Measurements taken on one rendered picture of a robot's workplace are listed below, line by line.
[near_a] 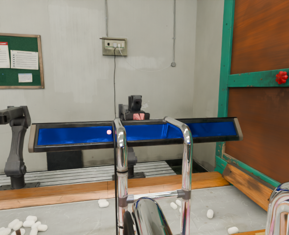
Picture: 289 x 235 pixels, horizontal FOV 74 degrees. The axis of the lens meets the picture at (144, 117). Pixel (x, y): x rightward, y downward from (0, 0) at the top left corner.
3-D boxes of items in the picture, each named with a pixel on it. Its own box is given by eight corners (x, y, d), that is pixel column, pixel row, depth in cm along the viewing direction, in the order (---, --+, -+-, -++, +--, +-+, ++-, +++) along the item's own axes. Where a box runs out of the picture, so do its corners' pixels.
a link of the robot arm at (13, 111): (4, 112, 82) (29, 104, 111) (-20, 112, 80) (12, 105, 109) (7, 139, 84) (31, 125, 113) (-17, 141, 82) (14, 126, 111)
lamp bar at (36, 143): (38, 144, 56) (36, 120, 55) (228, 134, 68) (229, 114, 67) (27, 154, 49) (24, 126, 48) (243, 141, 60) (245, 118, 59)
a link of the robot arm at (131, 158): (135, 163, 110) (130, 111, 121) (124, 164, 108) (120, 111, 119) (134, 165, 115) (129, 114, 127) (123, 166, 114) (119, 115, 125)
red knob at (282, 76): (273, 84, 65) (274, 71, 65) (278, 84, 66) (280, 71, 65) (285, 84, 61) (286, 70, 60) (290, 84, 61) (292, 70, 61)
